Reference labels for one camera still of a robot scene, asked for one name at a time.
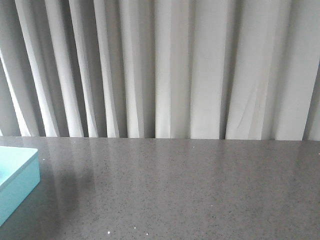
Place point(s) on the light blue box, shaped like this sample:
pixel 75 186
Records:
pixel 19 175

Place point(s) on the white pleated curtain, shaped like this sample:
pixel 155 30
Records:
pixel 198 69

